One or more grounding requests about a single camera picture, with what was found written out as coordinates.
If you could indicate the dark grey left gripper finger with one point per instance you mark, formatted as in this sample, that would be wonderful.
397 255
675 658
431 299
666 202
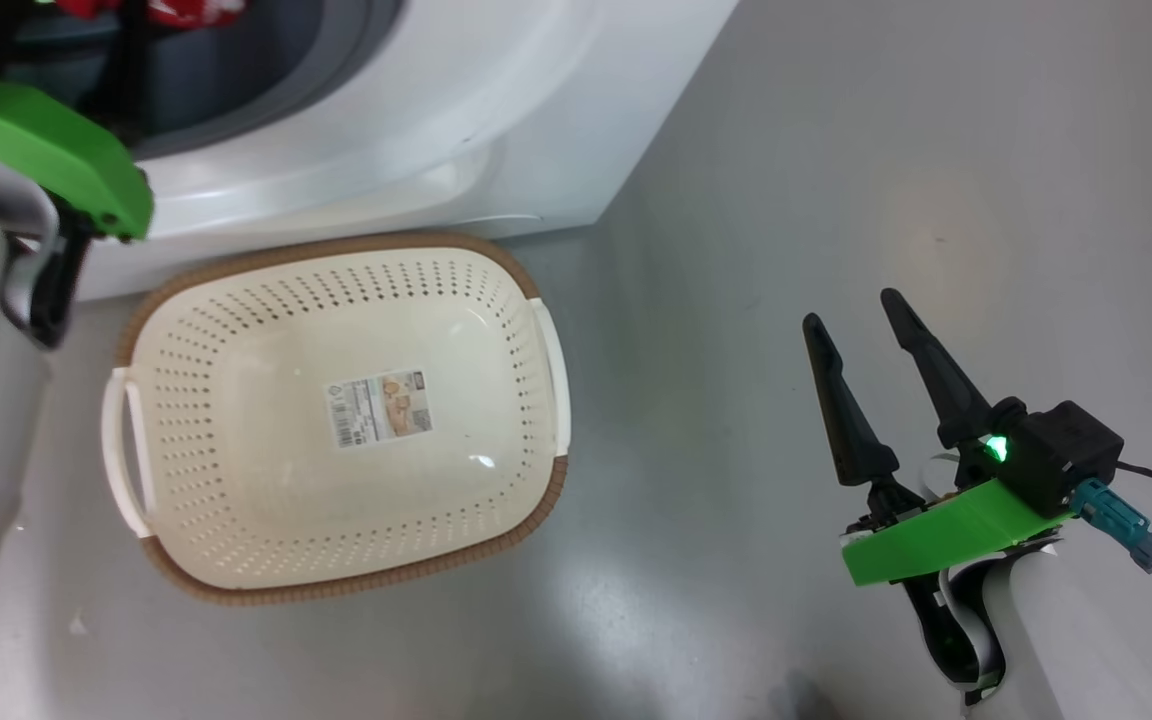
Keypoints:
136 60

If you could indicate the white front-load washing machine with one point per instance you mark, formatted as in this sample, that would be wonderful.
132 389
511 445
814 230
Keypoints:
496 110

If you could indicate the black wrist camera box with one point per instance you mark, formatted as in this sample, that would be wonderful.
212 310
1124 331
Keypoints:
1066 455

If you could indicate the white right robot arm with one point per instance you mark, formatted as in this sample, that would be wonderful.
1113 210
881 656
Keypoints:
1076 640

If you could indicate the red clothing item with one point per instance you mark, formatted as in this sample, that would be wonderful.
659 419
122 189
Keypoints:
191 10

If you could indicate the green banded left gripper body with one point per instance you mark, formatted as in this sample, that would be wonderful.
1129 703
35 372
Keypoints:
46 145

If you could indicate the printed paper label sticker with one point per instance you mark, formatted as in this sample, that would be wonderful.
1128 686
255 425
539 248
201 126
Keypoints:
379 408

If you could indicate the cream perforated laundry basket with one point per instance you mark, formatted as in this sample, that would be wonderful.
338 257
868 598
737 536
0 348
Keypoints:
266 480

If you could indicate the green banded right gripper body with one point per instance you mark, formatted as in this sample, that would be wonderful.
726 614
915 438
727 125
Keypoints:
946 535

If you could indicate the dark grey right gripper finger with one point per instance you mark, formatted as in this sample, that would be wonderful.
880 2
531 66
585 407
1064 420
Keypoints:
848 420
941 380

